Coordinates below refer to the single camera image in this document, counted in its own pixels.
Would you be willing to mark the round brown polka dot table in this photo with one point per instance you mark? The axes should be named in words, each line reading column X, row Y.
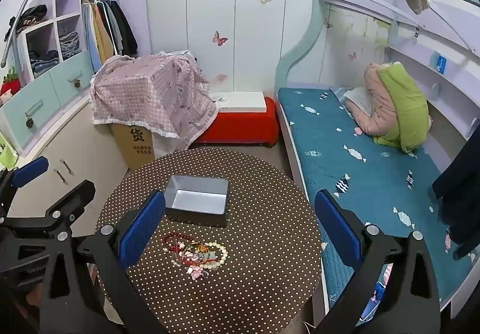
column 262, row 262

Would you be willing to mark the pink checked cloth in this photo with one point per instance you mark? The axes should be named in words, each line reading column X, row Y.
column 150, row 94

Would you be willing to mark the rectangular metal tin box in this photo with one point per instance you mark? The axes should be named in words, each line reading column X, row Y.
column 198, row 199

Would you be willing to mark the curved metal pole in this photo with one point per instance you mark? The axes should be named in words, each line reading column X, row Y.
column 26, row 7

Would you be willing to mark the teal bunk bed frame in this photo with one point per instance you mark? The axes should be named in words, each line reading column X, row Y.
column 300, row 52

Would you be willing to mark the striped folded clothes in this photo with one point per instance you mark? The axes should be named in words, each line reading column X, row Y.
column 69, row 43

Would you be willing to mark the blue folded jeans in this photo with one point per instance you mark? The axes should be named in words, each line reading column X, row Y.
column 43, row 58

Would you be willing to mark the dark folded clothes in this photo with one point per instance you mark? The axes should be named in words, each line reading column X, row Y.
column 32, row 17

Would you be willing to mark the white flat board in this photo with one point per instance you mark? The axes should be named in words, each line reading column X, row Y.
column 243, row 101

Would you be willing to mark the beige hanging cloth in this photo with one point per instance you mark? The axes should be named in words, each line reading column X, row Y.
column 416, row 0

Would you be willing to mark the dark navy garment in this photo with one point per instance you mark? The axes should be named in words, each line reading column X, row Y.
column 465, row 199

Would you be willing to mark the red box with green plant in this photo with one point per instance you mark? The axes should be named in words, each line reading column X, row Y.
column 10, row 85

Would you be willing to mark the cream low cabinet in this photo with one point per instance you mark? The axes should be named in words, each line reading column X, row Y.
column 86, row 139

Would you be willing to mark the small pink butterfly sticker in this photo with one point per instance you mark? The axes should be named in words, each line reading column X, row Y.
column 352, row 55

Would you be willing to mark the white pillow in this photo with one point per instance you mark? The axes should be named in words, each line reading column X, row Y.
column 358, row 97

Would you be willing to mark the green quilt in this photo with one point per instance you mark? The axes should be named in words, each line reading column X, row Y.
column 405, row 109

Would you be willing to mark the faded pink butterfly sticker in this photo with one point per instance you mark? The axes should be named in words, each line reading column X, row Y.
column 221, row 77

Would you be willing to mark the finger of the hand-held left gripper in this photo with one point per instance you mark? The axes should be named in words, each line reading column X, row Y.
column 73, row 201
column 32, row 170

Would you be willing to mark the white wardrobe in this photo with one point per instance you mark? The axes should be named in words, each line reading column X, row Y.
column 195, row 19

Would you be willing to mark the pink quilt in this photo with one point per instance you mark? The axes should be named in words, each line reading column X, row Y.
column 378, row 105

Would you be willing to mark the green bag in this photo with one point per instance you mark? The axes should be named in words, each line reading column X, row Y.
column 5, row 154

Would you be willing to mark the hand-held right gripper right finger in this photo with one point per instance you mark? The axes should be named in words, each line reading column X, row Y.
column 337, row 229

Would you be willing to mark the red stool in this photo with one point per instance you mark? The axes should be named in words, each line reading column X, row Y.
column 240, row 127

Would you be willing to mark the row of hanging clothes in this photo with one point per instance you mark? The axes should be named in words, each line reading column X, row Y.
column 108, row 30

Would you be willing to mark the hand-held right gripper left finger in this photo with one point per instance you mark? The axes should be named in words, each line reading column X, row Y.
column 144, row 229

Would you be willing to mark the teal printed bed sheet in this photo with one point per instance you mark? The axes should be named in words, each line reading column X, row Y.
column 337, row 154

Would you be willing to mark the brown cardboard box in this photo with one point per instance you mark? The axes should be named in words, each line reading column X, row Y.
column 135, row 146

